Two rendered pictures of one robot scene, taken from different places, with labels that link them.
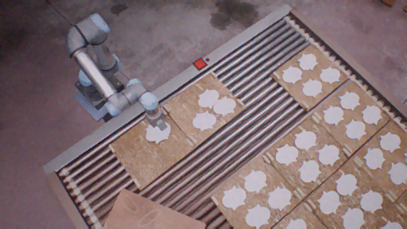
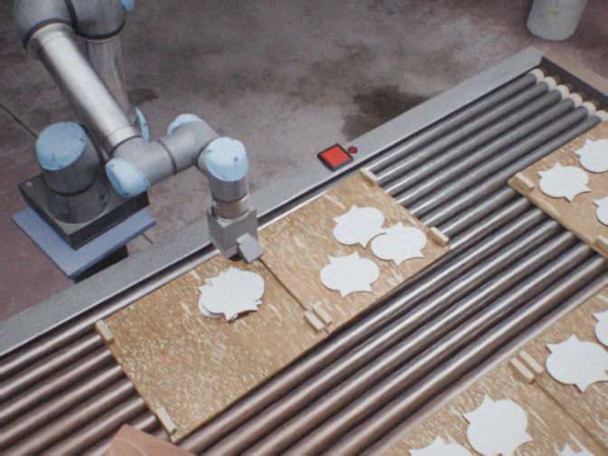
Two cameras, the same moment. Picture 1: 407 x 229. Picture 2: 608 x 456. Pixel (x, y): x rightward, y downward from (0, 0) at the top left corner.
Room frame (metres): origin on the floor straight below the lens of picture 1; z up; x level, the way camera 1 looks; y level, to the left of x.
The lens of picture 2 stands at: (-0.27, 0.13, 2.34)
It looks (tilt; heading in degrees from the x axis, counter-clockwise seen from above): 50 degrees down; 359
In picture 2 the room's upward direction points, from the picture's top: 2 degrees clockwise
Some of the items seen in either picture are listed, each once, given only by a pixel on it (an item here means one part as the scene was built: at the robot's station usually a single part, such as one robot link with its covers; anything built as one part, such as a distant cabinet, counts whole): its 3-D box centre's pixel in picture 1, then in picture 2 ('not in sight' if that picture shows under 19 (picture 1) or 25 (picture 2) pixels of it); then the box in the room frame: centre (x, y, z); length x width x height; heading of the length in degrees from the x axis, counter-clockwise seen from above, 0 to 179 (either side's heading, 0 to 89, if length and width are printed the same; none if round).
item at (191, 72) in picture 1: (180, 81); (288, 194); (1.05, 0.15, 0.89); 2.08 x 0.08 x 0.06; 127
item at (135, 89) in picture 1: (135, 91); (190, 145); (0.72, 0.33, 1.38); 0.11 x 0.11 x 0.08; 40
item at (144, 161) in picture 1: (151, 146); (212, 331); (0.57, 0.32, 0.93); 0.41 x 0.35 x 0.02; 128
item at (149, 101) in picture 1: (149, 102); (226, 169); (0.66, 0.26, 1.38); 0.09 x 0.08 x 0.11; 40
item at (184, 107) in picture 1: (203, 107); (346, 245); (0.84, -0.01, 0.93); 0.41 x 0.35 x 0.02; 129
